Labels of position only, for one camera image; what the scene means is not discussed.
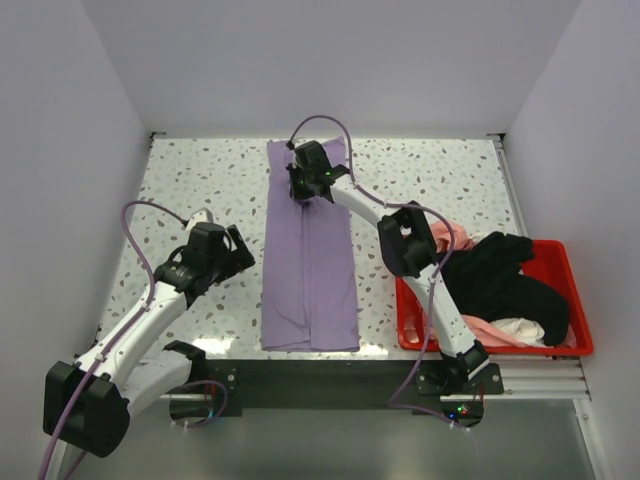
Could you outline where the purple t shirt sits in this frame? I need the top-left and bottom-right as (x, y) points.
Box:
(261, 141), (359, 352)

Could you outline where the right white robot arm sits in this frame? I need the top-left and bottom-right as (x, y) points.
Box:
(286, 141), (489, 393)

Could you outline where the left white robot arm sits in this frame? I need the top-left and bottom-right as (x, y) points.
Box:
(43, 222), (255, 458)

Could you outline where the pink t shirt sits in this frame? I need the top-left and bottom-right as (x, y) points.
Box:
(430, 221), (525, 348)

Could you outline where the black t shirt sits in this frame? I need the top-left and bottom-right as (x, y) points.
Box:
(442, 232), (570, 346)

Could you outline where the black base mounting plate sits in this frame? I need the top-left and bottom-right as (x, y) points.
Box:
(167, 358), (504, 420)

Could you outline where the red plastic bin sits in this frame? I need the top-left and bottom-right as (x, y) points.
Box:
(394, 239), (594, 358)

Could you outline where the white t shirt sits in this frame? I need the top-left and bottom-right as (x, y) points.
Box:
(492, 318), (545, 347)

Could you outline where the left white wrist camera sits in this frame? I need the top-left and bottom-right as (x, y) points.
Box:
(185, 208), (214, 230)

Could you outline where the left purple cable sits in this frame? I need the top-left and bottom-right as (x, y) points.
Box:
(37, 200), (231, 480)

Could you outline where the purple cable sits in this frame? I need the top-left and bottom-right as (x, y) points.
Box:
(37, 200), (231, 480)
(287, 114), (464, 416)

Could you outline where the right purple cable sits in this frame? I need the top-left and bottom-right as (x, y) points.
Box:
(287, 114), (464, 416)

